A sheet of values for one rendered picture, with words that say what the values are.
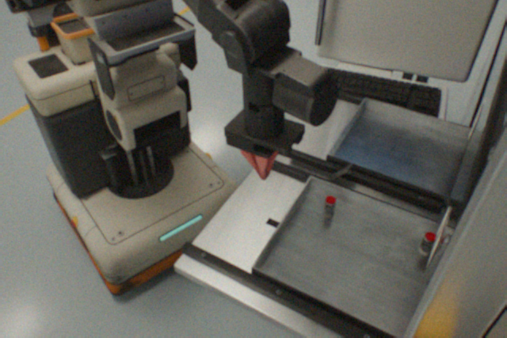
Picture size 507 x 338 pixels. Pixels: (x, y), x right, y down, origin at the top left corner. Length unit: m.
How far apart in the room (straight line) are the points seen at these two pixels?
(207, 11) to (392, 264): 0.57
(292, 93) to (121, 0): 0.79
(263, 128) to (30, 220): 1.80
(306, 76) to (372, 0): 0.97
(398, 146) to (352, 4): 0.55
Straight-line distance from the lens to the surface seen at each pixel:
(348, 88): 1.38
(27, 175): 2.51
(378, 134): 1.13
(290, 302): 0.77
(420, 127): 1.19
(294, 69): 0.51
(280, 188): 0.95
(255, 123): 0.59
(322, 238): 0.87
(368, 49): 1.53
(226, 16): 0.50
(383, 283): 0.84
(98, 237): 1.72
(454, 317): 0.55
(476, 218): 0.44
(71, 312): 1.91
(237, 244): 0.86
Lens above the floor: 1.57
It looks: 42 degrees down
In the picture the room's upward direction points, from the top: straight up
